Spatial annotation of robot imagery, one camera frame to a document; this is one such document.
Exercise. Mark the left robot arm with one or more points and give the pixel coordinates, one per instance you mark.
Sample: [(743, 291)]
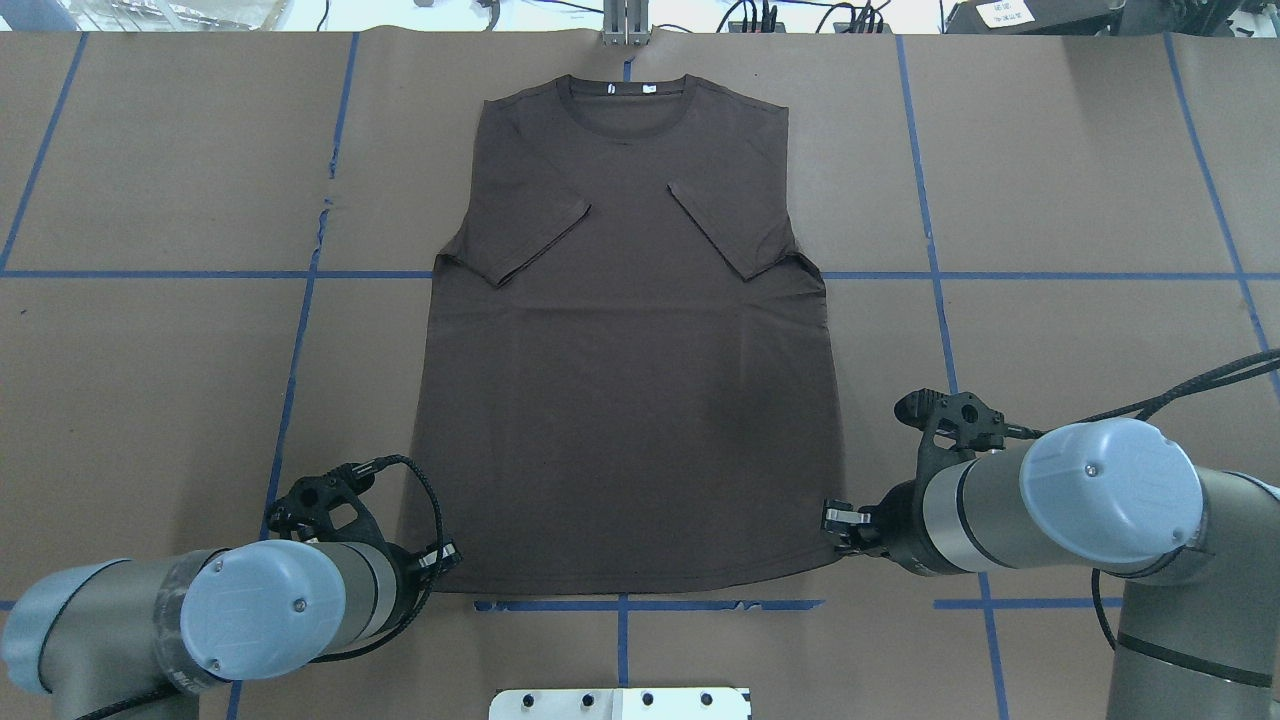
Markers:
[(128, 639)]

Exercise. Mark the aluminium profile post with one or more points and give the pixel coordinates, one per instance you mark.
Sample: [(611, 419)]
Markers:
[(626, 23)]

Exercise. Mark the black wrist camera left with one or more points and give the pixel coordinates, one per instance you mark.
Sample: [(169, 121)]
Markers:
[(328, 508)]

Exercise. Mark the dark brown t-shirt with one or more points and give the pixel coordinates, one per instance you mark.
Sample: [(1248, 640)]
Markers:
[(629, 385)]

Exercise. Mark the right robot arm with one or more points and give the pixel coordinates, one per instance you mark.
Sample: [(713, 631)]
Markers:
[(1196, 549)]

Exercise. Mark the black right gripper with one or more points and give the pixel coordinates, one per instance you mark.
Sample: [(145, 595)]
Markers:
[(897, 527)]

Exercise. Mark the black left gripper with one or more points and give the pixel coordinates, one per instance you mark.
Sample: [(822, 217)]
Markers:
[(407, 588)]

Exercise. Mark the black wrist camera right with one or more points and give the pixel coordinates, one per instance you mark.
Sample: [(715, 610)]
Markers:
[(955, 428)]

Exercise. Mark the white metal base plate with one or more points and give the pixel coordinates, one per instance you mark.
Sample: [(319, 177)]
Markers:
[(697, 702)]

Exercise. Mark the black box with label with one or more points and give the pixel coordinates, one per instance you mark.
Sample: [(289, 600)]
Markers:
[(1030, 18)]

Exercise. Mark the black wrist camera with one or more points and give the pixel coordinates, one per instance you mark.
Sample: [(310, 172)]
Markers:
[(328, 508), (955, 428)]

